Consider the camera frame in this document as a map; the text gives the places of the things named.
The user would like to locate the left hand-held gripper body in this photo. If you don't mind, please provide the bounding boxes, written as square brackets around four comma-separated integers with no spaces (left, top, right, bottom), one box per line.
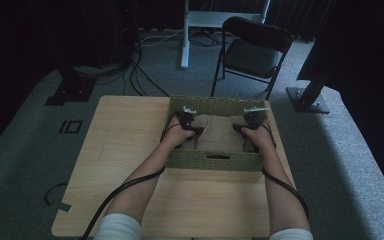
[176,105,198,131]

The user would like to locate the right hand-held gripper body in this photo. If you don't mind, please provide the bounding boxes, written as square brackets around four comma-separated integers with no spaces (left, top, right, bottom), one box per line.
[242,106,271,131]

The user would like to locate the khaki pants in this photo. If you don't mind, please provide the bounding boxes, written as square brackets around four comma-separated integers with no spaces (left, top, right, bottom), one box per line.
[179,113,258,154]

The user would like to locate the green woven basket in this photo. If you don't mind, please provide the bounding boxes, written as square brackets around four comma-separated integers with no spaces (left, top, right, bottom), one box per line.
[164,95,275,173]

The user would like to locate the person's right hand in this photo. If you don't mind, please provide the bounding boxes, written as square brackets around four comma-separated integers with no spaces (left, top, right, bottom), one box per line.
[240,122,277,154]

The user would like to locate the person's left hand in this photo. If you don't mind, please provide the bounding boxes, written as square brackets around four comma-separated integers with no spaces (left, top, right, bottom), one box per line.
[161,116,197,150]

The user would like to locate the black slanted stand with base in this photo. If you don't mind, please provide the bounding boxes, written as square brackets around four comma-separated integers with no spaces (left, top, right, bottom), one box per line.
[285,71,331,115]

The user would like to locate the black folding chair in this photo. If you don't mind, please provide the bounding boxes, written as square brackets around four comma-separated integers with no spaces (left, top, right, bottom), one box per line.
[210,15,295,101]

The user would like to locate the dark equipment tower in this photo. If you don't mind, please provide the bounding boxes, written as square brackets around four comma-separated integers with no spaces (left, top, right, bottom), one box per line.
[97,0,140,66]

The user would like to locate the dark curtain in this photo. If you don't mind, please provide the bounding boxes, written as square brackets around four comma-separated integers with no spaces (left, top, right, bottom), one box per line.
[267,0,335,40]

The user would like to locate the person's white right sleeve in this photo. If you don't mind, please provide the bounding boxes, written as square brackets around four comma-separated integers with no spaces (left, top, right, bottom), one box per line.
[268,227,315,240]

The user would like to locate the person's white sleeve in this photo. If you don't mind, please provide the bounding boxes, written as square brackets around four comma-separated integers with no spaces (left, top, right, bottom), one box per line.
[268,227,315,240]
[92,213,143,240]

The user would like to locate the black stand with flat base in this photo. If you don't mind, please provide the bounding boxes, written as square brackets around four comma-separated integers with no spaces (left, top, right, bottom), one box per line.
[44,64,98,107]

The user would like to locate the person's white left sleeve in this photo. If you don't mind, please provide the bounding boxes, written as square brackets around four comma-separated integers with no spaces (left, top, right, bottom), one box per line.
[92,213,143,240]

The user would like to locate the grey tape piece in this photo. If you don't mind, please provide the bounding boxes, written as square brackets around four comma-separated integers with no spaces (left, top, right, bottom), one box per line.
[56,201,73,213]

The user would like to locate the right hand-held gripper black cable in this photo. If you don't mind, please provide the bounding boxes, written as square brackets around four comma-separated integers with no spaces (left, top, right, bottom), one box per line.
[260,120,311,222]

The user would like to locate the hand-held gripper black cable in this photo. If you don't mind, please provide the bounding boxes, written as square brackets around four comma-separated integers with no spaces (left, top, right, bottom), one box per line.
[79,113,188,240]
[260,120,311,222]

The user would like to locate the white metal desk frame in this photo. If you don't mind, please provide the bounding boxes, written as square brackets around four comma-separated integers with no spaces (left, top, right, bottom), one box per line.
[179,0,272,70]

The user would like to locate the white floor cable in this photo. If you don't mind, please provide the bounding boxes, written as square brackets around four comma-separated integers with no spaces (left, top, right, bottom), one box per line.
[139,27,185,48]

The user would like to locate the left hand-held gripper black cable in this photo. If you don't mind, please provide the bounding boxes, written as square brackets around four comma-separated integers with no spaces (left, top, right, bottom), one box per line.
[79,113,188,240]

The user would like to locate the black cable loop on floor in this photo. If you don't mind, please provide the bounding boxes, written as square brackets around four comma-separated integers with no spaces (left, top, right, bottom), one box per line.
[43,182,69,208]

